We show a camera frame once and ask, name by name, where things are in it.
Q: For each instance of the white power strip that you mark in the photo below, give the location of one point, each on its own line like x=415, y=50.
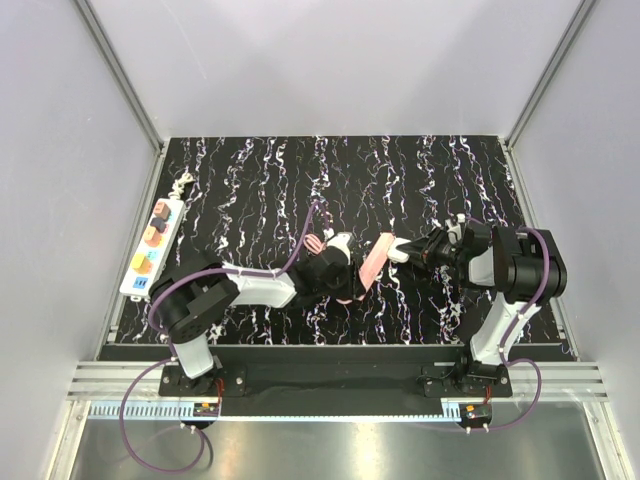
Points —
x=151, y=252

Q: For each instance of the white square plug adapter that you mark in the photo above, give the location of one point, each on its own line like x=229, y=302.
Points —
x=395, y=254

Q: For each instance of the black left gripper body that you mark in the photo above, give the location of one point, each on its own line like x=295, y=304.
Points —
x=340, y=287

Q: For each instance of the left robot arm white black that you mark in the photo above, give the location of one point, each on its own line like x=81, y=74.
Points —
x=186, y=303

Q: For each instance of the aluminium frame post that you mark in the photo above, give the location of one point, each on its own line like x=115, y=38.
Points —
x=97, y=31
x=576, y=24

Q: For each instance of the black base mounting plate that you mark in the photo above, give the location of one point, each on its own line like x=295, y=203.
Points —
x=335, y=381

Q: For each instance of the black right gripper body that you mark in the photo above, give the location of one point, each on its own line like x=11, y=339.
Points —
x=443, y=252

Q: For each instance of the right aluminium frame post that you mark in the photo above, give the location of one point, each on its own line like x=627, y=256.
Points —
x=576, y=24

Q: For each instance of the pink plug on strip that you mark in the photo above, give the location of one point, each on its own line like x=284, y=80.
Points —
x=161, y=209

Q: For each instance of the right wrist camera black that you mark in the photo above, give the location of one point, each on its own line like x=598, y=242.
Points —
x=455, y=228

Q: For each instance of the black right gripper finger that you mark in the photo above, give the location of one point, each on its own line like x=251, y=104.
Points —
x=419, y=245
x=420, y=260

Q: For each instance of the left aluminium frame post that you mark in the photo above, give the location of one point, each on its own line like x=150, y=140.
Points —
x=97, y=31

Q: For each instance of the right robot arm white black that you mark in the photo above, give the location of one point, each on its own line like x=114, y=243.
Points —
x=523, y=266

